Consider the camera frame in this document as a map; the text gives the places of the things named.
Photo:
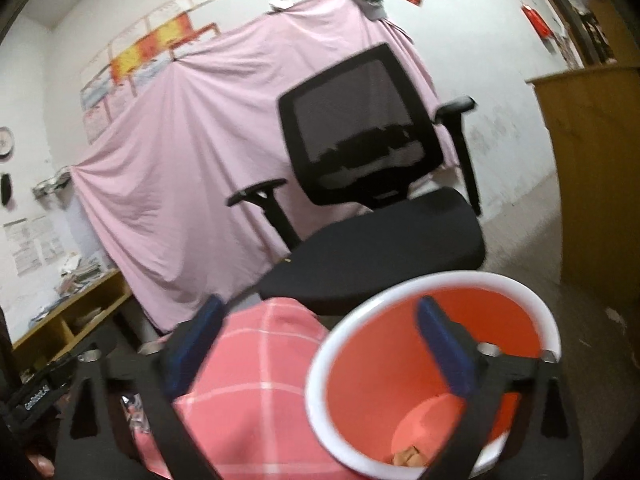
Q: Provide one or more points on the orange bucket with white rim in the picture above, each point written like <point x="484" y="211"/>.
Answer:
<point x="380" y="360"/>

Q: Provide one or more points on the black wall-hung item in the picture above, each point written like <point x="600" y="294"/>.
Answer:
<point x="6" y="189"/>

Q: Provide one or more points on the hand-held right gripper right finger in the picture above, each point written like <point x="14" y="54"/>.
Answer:
<point x="445" y="355"/>

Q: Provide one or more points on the black mesh office chair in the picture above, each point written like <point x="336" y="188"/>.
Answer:
<point x="380" y="250"/>

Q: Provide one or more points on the beige crumpled scrap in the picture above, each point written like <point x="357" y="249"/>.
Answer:
<point x="411" y="457"/>

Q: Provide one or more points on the brown door frame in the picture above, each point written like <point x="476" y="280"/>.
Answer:
<point x="550" y="5"/>

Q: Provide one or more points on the pink plaid blanket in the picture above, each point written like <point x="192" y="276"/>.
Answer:
<point x="260" y="360"/>

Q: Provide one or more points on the small cluttered wall shelf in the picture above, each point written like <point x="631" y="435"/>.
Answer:
<point x="50" y="185"/>

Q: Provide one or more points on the wooden cabinet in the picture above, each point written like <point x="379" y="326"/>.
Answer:
<point x="595" y="170"/>

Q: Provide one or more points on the pink hanging sheet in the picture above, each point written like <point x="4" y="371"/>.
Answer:
<point x="175" y="170"/>

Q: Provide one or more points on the round wall clock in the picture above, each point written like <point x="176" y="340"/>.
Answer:
<point x="5" y="142"/>

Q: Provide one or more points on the yellow wooden shelf unit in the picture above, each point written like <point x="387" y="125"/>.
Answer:
<point x="100" y="290"/>

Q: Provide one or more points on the long wall poster strip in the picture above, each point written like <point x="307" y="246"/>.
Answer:
<point x="150" y="45"/>

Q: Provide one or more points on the white paper wall notice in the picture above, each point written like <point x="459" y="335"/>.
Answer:
<point x="30" y="245"/>

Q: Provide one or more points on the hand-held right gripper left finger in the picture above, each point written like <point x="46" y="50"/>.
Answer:
<point x="192" y="355"/>

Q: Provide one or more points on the stack of books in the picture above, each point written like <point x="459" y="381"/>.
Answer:
<point x="80" y="275"/>

